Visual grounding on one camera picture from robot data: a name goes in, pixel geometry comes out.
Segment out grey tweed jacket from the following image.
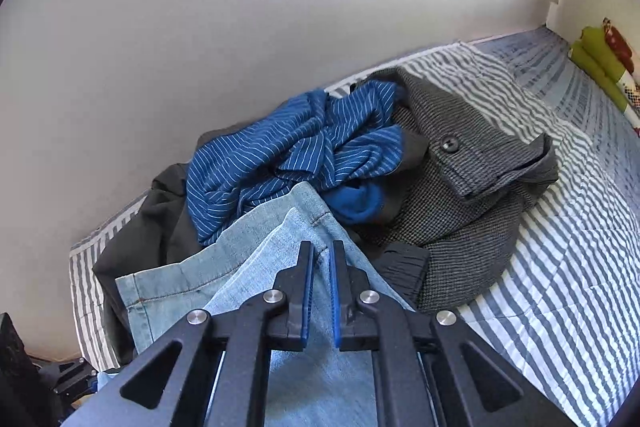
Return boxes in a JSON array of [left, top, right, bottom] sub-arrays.
[[350, 67, 560, 313]]

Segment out blue white striped bedspread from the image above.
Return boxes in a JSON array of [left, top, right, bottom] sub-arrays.
[[69, 27, 640, 427]]

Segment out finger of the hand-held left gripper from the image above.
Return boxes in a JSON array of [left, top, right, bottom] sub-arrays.
[[37, 357, 100, 397]]

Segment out red floral folded blanket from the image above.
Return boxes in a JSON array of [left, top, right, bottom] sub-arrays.
[[602, 18, 640, 78]]

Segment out dark grey garment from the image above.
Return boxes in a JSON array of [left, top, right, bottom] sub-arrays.
[[92, 134, 431, 360]]

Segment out light blue jeans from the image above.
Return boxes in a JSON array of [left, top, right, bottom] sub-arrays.
[[97, 181, 416, 427]]

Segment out green floral folded quilt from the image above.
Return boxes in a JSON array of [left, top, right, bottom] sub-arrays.
[[569, 26, 640, 112]]

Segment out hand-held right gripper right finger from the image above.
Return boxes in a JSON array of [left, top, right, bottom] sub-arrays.
[[327, 239, 566, 427]]

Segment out blue pinstriped shirt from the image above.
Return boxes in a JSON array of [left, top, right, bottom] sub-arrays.
[[186, 81, 406, 248]]

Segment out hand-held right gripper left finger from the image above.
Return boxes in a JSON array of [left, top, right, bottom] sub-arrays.
[[65, 241, 316, 427]]

